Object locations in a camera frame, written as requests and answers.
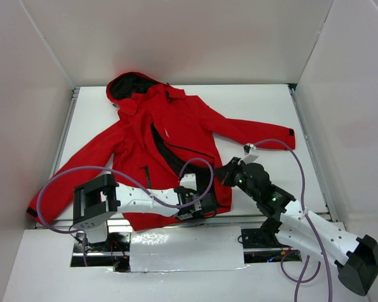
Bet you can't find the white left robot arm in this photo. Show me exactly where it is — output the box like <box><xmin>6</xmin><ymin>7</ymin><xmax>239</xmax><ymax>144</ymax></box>
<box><xmin>72</xmin><ymin>174</ymin><xmax>217</xmax><ymax>251</ymax></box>

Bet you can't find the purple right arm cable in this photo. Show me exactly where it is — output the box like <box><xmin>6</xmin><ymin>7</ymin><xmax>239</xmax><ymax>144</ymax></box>
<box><xmin>244</xmin><ymin>138</ymin><xmax>335</xmax><ymax>302</ymax></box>

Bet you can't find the reflective foil sheet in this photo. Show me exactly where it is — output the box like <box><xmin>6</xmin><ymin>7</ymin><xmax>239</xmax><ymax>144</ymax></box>
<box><xmin>129</xmin><ymin>226</ymin><xmax>246</xmax><ymax>272</ymax></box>

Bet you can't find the red hooded jacket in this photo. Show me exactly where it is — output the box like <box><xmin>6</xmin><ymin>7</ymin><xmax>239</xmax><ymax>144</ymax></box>
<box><xmin>26</xmin><ymin>72</ymin><xmax>295</xmax><ymax>222</ymax></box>

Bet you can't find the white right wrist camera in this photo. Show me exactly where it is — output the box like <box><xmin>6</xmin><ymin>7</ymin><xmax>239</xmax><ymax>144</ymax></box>
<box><xmin>241</xmin><ymin>143</ymin><xmax>259</xmax><ymax>164</ymax></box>

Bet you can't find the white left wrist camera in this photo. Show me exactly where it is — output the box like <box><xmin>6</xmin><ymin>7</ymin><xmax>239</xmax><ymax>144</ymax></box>
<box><xmin>180</xmin><ymin>173</ymin><xmax>197</xmax><ymax>191</ymax></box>

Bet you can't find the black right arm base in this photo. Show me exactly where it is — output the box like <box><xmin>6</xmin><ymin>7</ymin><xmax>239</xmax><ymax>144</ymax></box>
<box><xmin>237</xmin><ymin>218</ymin><xmax>301</xmax><ymax>264</ymax></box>

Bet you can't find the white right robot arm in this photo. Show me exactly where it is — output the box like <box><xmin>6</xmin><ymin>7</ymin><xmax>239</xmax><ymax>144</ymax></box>
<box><xmin>215</xmin><ymin>157</ymin><xmax>378</xmax><ymax>296</ymax></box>

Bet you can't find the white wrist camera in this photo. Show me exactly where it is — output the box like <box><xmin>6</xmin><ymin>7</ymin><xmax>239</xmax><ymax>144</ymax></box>
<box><xmin>241</xmin><ymin>143</ymin><xmax>259</xmax><ymax>164</ymax></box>
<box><xmin>180</xmin><ymin>173</ymin><xmax>197</xmax><ymax>191</ymax></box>

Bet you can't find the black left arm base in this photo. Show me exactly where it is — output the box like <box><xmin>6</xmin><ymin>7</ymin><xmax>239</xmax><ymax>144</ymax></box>
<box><xmin>70</xmin><ymin>230</ymin><xmax>132</xmax><ymax>272</ymax></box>

